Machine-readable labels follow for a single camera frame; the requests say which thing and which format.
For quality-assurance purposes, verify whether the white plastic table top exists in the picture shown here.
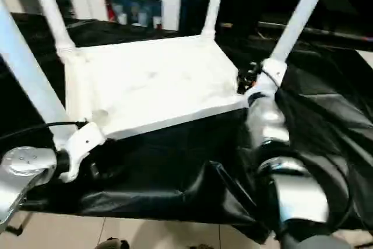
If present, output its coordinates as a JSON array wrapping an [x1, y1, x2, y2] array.
[[61, 34, 251, 142]]

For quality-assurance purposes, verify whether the black mat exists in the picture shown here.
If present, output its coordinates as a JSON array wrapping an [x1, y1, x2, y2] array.
[[0, 13, 373, 241]]

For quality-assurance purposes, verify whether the long black bar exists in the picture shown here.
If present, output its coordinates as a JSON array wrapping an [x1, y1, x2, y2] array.
[[256, 22, 373, 38]]

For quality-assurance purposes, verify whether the white flat sheet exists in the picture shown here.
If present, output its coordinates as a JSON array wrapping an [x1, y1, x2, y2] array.
[[356, 50, 373, 68]]

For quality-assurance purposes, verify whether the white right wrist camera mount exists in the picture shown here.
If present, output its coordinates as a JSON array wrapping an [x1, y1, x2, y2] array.
[[251, 58, 287, 103]]

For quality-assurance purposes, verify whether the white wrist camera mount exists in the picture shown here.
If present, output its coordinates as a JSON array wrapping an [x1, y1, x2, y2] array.
[[58, 122, 108, 183], [251, 58, 287, 103]]

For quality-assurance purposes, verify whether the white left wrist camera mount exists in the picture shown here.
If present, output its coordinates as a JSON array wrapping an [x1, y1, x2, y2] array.
[[58, 122, 108, 183]]

